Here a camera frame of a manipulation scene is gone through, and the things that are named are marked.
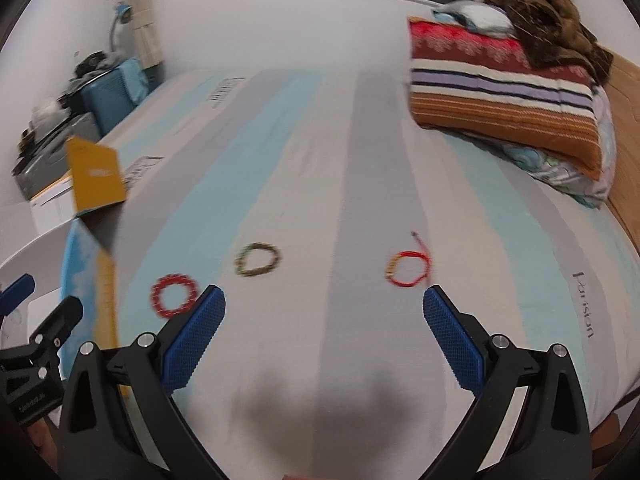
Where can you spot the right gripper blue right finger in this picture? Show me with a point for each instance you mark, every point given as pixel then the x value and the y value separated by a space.
pixel 551 437

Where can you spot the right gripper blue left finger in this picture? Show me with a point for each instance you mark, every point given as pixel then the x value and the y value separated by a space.
pixel 119 420

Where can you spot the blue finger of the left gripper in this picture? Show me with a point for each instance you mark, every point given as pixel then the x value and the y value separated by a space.
pixel 12 297

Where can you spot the white blue yellow cardboard box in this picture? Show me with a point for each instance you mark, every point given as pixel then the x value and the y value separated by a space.
pixel 69 259

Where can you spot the grey suitcase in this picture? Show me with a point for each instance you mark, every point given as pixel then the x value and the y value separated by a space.
pixel 44 161

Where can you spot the teal suitcase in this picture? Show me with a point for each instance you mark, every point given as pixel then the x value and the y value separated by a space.
pixel 110 96

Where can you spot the floral pillow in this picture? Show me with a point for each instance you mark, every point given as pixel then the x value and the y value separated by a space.
pixel 563 176

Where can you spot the striped bed sheet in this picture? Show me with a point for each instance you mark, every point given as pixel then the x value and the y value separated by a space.
pixel 322 210

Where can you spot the blue desk lamp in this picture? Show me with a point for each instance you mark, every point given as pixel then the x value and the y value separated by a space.
pixel 122 31

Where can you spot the beige curtain left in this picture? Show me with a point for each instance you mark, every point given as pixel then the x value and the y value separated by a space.
pixel 145 31

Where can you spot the striped folded quilt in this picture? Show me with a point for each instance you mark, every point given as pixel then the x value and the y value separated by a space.
pixel 485 86

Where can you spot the brown fur coat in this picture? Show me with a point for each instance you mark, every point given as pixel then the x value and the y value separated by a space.
pixel 551 34

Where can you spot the white folded garment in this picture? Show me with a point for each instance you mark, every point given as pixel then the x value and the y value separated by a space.
pixel 478 17

